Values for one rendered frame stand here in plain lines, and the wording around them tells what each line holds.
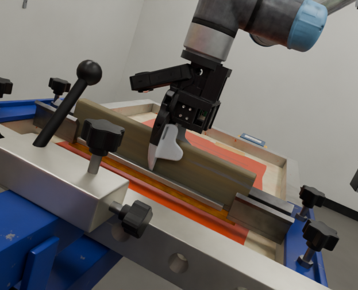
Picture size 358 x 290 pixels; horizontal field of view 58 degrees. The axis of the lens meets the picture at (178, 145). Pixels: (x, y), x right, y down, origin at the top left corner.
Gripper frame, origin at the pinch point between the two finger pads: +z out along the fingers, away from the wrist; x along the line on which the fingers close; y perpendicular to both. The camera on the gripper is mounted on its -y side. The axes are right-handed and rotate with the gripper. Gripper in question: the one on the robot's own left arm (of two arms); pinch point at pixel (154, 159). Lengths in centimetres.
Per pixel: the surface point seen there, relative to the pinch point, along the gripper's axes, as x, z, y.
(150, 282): 94, 101, -7
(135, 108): 43, 3, -25
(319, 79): 368, -40, 45
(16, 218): -34.2, -3.1, 1.1
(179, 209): -2.9, 5.4, 8.3
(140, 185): -1.1, 5.4, -0.4
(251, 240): -1.0, 5.3, 21.5
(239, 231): -0.2, 5.3, 19.1
